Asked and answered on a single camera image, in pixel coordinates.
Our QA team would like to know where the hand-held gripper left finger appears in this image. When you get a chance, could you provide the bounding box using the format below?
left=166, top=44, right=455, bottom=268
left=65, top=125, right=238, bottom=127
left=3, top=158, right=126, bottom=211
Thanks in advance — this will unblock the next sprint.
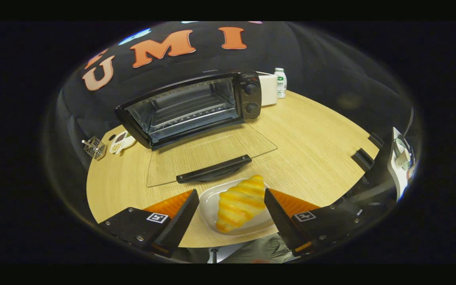
left=98, top=189, right=200, bottom=258

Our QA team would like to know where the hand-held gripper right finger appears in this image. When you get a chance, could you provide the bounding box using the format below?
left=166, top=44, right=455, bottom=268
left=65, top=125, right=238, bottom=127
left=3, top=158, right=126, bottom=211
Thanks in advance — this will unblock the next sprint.
left=264, top=188, right=375, bottom=257

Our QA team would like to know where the golden croissant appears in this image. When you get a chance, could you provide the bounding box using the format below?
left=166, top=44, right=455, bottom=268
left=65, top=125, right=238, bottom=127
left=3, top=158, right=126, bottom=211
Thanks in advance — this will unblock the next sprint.
left=215, top=175, right=267, bottom=233

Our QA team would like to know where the black toaster oven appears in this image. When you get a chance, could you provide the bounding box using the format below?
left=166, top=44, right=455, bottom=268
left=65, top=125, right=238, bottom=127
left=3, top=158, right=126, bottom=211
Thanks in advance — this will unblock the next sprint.
left=114, top=70, right=279, bottom=188

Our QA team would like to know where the white oval plate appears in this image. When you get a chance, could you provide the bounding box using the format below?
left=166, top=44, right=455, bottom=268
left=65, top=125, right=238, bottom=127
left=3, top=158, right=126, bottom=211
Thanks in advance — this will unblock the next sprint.
left=199, top=178, right=277, bottom=237

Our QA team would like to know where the person's grey clothing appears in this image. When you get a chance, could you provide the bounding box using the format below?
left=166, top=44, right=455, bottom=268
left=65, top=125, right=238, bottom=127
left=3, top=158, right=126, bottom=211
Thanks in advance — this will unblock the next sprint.
left=219, top=233, right=294, bottom=264

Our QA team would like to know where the small white snack dish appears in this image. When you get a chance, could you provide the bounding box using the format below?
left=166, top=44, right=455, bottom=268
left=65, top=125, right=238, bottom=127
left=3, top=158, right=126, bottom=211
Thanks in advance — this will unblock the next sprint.
left=108, top=130, right=137, bottom=155

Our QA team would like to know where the white boxy appliance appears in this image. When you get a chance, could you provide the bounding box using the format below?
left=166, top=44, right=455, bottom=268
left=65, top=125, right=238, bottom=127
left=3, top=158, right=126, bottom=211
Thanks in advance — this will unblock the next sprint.
left=257, top=72, right=278, bottom=107

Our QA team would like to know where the white drink bottle green label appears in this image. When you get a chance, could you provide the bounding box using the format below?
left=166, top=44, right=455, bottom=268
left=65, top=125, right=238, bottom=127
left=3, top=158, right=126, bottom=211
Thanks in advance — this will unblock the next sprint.
left=274, top=68, right=288, bottom=99

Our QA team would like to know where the small wire basket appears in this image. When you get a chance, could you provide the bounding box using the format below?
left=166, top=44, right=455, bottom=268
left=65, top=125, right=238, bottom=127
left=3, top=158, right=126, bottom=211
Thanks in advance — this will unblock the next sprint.
left=81, top=136, right=107, bottom=161

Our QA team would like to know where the white device with cables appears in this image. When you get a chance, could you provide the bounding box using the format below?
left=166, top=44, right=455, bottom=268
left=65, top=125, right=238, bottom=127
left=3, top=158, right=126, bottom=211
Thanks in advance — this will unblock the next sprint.
left=386, top=127, right=417, bottom=200

